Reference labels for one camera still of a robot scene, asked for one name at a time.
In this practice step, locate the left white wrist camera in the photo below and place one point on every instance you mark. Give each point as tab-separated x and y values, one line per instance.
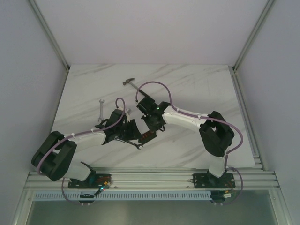
127	111

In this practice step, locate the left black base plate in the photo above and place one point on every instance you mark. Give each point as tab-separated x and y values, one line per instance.
96	181

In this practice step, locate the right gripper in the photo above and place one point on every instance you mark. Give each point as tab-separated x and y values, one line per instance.
152	128

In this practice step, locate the aluminium rail frame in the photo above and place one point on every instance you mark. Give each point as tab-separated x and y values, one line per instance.
126	179

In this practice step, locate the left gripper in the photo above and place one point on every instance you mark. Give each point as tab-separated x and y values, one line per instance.
131	131

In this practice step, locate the small silver wrench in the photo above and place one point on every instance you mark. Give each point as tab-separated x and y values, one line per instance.
101	110

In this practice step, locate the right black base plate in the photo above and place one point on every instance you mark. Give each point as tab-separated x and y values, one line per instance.
201	181

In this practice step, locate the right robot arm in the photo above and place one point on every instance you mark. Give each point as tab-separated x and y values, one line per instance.
215	134

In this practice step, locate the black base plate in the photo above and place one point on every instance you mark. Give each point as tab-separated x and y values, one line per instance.
96	181
201	181

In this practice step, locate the large silver open-end wrench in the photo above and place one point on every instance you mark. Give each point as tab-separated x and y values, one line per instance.
138	146

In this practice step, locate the black fuse box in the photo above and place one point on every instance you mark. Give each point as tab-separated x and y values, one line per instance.
147	137

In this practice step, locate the claw hammer black handle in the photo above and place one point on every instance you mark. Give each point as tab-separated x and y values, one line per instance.
130	81

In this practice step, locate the slotted cable duct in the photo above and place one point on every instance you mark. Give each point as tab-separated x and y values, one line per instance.
123	195

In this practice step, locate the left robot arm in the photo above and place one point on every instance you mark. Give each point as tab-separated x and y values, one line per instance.
54	158

